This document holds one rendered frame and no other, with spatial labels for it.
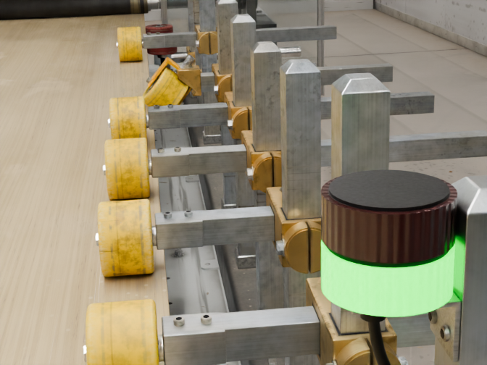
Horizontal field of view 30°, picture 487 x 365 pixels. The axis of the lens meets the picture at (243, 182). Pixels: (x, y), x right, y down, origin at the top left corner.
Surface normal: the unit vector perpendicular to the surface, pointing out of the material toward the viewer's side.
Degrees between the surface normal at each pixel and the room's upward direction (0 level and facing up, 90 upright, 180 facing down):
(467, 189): 45
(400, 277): 90
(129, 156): 52
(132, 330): 39
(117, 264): 109
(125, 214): 30
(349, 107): 90
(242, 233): 90
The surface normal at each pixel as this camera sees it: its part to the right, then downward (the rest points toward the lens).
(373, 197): -0.03, -0.95
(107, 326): 0.04, -0.62
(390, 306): -0.10, 0.32
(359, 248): -0.51, 0.29
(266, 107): 0.11, 0.31
